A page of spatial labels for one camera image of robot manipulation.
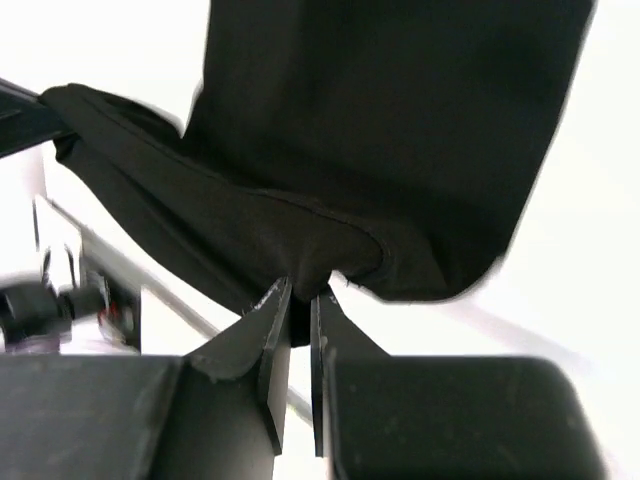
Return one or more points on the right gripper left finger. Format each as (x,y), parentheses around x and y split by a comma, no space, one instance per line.
(216,413)

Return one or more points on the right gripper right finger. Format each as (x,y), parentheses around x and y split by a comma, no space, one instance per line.
(379,416)

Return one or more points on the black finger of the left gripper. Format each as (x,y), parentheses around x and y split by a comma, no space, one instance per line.
(24,121)

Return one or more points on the black skirt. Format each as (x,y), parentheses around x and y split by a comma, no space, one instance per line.
(394,142)

